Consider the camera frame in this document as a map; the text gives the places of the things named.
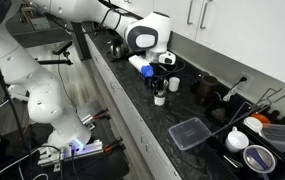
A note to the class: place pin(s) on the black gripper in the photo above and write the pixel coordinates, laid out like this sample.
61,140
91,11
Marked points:
161,83

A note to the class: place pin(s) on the metal cone coffee filter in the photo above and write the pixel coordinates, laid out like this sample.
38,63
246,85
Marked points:
160,93

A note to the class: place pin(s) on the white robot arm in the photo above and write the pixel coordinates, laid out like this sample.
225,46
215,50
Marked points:
46,102

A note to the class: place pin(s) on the small white cup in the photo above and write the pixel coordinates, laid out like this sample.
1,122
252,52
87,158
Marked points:
174,84

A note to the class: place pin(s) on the white cup in rack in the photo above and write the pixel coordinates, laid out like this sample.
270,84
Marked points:
236,140

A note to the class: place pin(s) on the white ceramic mug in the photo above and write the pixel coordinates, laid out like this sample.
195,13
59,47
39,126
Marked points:
159,101

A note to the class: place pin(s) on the dark brown grinder jar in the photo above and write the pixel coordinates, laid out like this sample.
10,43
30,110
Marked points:
206,88

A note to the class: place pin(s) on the black coffee machine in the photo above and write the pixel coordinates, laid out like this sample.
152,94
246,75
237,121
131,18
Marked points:
117,49

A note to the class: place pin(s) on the clear plastic container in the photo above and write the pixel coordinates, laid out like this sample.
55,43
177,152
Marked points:
189,133

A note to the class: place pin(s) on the white bowl orange lid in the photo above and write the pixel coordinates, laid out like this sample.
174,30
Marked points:
256,121

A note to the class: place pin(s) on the black dish rack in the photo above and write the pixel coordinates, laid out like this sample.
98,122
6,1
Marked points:
237,152

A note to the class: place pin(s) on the white upper cabinets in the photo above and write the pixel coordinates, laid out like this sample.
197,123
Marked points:
251,32

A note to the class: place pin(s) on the metal bowl with spoon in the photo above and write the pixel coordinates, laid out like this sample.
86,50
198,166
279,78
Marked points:
259,159

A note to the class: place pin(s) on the clear plastic tub in rack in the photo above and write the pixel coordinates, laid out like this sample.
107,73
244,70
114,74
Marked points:
275,134

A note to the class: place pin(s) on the wall power outlet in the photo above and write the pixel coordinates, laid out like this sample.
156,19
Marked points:
245,81

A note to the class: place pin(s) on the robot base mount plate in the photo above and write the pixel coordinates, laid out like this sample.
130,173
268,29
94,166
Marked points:
50,156

